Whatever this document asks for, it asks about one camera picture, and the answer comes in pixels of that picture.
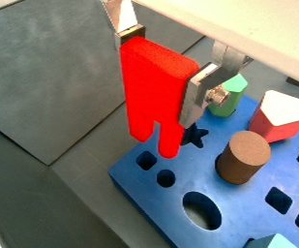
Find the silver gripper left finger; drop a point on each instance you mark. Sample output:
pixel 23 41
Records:
pixel 124 24

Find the light blue foam cuboid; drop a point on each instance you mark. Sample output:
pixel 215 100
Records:
pixel 271 241

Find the brown foam cylinder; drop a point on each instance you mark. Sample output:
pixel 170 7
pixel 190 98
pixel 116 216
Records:
pixel 246 154

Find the red pentagonal foam prism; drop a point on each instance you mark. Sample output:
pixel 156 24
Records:
pixel 275 118

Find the red square-circle foam block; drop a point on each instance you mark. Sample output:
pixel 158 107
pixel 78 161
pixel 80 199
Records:
pixel 155 75

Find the blue foam shape board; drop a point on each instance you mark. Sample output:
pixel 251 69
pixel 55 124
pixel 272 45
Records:
pixel 196 209

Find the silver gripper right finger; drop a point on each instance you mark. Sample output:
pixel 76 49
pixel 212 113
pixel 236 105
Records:
pixel 204 89

